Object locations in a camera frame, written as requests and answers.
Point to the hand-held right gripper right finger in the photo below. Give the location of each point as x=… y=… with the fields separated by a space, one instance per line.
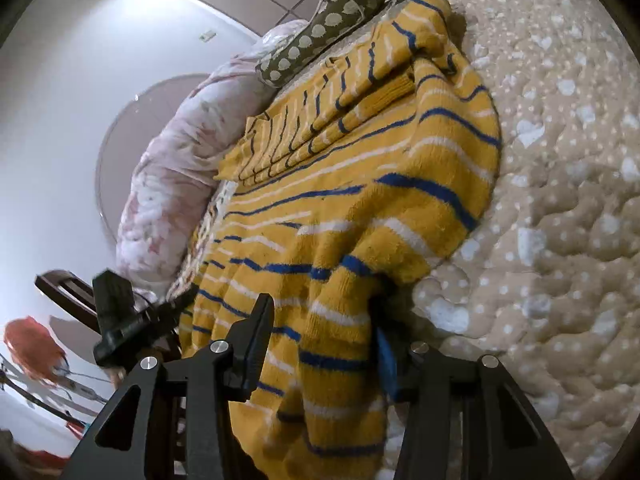
x=386 y=365

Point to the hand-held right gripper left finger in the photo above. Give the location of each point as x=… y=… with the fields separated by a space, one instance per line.
x=256 y=332

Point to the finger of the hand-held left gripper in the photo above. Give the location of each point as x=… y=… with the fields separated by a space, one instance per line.
x=170 y=305

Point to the yellow striped knit sweater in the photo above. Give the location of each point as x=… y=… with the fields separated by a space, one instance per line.
x=350 y=200

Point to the metal clothes rack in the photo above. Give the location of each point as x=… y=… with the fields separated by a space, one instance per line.
x=45 y=390

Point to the dark wooden chair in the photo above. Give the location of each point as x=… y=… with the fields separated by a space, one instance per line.
x=65 y=292

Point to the patterned bed sheet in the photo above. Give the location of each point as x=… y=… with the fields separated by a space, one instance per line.
x=202 y=240

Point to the orange cloth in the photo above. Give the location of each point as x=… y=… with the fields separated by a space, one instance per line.
x=35 y=347

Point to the pink floral duvet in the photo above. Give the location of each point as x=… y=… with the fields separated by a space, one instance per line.
x=170 y=170

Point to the beige spotted blanket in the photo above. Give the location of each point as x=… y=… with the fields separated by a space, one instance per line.
x=550 y=185

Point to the grey polka dot pillow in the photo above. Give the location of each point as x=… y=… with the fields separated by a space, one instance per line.
x=320 y=30

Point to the white wall socket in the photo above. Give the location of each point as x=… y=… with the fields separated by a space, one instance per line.
x=207 y=35

